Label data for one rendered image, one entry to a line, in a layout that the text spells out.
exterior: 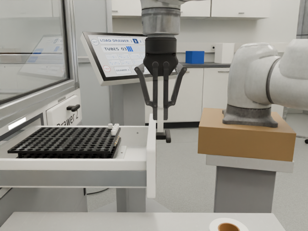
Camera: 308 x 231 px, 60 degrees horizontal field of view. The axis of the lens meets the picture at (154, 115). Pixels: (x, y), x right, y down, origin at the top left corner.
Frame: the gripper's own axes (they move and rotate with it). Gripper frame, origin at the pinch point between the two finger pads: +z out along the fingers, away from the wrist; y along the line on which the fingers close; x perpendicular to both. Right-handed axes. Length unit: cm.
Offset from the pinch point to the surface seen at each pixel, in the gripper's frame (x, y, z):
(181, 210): -102, -17, 94
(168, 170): -166, -11, 94
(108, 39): -85, 27, -22
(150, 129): 5.1, 2.4, 0.9
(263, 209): -20, -38, 38
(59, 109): -20.4, 33.1, 1.9
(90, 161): 15.6, 14.2, 4.5
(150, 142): 14.3, 2.3, 1.0
